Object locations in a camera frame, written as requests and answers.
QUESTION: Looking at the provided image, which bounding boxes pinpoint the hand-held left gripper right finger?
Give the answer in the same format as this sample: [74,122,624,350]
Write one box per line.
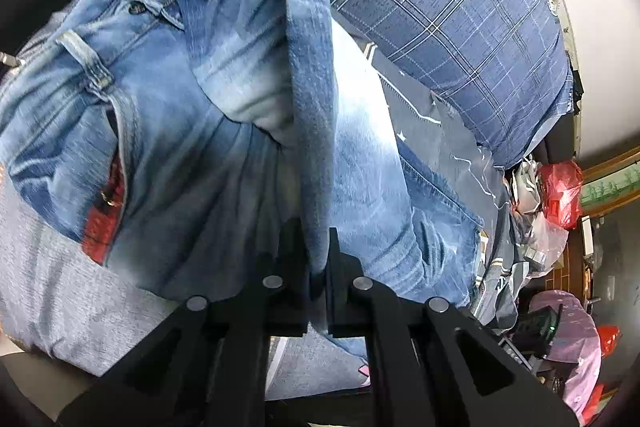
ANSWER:
[324,227,580,427]

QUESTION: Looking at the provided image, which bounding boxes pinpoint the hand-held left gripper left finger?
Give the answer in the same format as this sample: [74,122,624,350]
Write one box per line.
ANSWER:
[57,218,312,427]

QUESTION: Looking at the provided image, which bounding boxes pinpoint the blue denim jeans pants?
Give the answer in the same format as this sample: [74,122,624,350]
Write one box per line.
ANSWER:
[0,0,485,364]

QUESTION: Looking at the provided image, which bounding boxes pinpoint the black electronic device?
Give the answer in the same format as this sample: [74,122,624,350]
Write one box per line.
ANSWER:
[512,306,560,348]

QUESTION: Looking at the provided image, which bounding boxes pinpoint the white plastic bag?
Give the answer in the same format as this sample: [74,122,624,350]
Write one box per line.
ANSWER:
[510,157,571,278]

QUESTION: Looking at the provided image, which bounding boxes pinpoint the grey knitted blanket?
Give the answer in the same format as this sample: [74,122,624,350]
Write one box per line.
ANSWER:
[0,167,372,400]

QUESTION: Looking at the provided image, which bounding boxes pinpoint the pink patterned cloth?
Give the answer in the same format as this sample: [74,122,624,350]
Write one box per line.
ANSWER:
[527,290,602,425]

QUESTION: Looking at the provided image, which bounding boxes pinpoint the blue plaid pillow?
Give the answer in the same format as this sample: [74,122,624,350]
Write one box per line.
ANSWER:
[316,0,575,171]

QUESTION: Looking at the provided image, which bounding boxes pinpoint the small red plastic bag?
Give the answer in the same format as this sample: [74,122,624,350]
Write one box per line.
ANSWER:
[596,325,621,359]

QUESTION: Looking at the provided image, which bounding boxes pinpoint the wooden framed furniture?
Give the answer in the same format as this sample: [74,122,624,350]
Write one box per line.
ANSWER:
[575,146,640,308]

